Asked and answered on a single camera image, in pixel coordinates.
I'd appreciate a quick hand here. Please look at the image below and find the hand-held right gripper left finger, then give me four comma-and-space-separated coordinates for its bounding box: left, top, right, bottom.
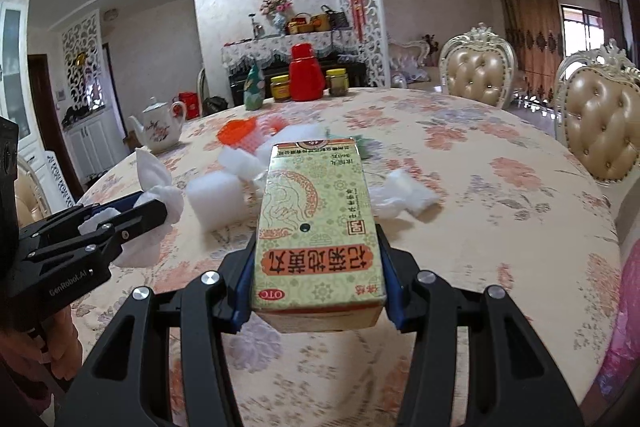
59, 234, 258, 427

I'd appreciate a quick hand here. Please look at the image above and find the beige tufted white chair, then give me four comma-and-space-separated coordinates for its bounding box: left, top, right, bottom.
439, 23, 518, 110
552, 39, 640, 182
14, 154, 51, 228

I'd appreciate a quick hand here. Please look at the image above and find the vase with pink flowers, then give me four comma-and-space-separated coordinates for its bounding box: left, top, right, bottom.
259, 0, 295, 36

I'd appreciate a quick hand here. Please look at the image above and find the red thermos jug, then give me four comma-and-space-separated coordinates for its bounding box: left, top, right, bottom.
288, 43, 326, 102

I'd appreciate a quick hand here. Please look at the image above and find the green patterned bottle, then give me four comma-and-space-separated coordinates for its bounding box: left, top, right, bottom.
244, 59, 267, 110

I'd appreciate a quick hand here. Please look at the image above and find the red framed window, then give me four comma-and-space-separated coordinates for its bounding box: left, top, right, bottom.
561, 4, 603, 58

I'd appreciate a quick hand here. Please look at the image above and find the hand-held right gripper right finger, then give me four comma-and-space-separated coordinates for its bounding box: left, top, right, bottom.
372, 223, 586, 427

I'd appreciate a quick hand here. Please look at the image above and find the person's left hand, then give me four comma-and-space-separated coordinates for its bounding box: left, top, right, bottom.
42, 307, 83, 390

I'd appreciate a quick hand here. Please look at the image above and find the white carved sofa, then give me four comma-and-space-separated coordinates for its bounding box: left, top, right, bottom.
389, 38, 441, 82

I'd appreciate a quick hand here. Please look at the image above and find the black handbag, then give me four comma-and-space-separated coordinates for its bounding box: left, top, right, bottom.
320, 4, 349, 30

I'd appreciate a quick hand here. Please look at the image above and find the white floral teapot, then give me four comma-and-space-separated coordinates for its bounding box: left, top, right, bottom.
129, 97, 187, 154

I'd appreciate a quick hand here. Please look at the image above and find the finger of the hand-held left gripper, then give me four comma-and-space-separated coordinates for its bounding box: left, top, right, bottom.
27, 199, 168, 269
20, 192, 146, 253

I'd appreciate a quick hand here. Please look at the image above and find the black piano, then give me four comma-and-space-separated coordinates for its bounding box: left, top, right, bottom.
227, 59, 368, 108

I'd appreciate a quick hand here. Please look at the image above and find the person's left forearm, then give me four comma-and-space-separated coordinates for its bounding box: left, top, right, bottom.
0, 329, 56, 423

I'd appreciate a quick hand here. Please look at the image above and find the white cabinet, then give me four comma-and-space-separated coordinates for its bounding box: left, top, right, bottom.
65, 107, 126, 180

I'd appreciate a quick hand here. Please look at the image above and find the dark pickle glass jar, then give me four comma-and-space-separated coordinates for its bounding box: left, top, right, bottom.
326, 68, 349, 96

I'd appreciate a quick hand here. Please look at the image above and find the floral lace cloth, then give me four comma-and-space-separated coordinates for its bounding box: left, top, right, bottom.
221, 29, 361, 80

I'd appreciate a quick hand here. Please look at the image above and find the floral tablecloth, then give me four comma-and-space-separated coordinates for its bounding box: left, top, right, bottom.
70, 87, 626, 427

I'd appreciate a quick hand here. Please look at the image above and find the yellow label glass jar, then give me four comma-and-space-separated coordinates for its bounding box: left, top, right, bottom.
270, 75, 292, 102

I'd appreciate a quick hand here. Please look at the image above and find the red gift bag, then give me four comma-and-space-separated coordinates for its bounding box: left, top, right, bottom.
177, 92, 199, 120

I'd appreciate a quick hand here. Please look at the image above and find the red yellow basket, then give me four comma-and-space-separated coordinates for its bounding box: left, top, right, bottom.
287, 13, 316, 35

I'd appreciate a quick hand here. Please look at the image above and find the brown patterned curtain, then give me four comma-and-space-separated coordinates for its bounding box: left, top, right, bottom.
501, 0, 563, 105

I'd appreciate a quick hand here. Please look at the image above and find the yellow green medicine box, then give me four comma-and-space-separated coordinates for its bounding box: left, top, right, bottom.
250, 137, 388, 334

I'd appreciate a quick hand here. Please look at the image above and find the orange pink foam net sleeve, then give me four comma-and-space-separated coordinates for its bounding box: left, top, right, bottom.
217, 119, 258, 148

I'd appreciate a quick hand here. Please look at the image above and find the white lattice partition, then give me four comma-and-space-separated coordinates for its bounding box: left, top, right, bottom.
61, 13, 108, 118
330, 0, 391, 88

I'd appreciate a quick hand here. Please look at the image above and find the white foam cube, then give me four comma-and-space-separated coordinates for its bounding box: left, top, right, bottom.
186, 174, 246, 233

